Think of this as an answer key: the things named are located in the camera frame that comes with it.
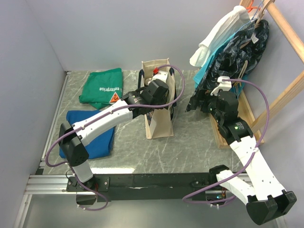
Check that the wooden clothes rack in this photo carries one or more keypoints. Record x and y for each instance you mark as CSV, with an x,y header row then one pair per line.
x,y
279,66

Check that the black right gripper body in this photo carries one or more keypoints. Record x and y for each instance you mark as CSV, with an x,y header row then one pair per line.
x,y
209,104

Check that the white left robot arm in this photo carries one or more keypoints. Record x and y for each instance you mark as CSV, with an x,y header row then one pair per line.
x,y
130,106

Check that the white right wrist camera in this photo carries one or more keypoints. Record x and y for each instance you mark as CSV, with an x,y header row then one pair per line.
x,y
224,84

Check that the orange plastic hanger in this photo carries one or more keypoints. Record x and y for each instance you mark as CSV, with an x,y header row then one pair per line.
x,y
250,7

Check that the white hanging shirt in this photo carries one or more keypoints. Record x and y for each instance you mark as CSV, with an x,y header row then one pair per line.
x,y
225,27

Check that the teal hanging shirt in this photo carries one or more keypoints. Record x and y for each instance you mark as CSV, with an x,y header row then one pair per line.
x,y
200,74

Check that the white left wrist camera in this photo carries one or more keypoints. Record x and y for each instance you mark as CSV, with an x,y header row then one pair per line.
x,y
160,75

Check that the aluminium frame rail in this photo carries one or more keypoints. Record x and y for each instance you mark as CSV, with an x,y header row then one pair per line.
x,y
46,203

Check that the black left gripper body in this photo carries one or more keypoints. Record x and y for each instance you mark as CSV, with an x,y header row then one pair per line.
x,y
161,101

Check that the dark patterned hanging shirt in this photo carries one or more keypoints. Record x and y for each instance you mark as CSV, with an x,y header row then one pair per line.
x,y
247,45

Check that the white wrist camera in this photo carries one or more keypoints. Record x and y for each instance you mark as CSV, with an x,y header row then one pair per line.
x,y
224,84
160,75

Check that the folded green t-shirt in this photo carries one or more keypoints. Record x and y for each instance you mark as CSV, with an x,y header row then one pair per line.
x,y
102,88

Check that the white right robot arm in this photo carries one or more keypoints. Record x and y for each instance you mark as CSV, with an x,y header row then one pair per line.
x,y
265,199

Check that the beige canvas tote bag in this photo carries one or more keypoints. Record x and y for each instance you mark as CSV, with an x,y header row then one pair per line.
x,y
158,122

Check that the folded blue cloth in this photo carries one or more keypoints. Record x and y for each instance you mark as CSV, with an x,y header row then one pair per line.
x,y
102,145

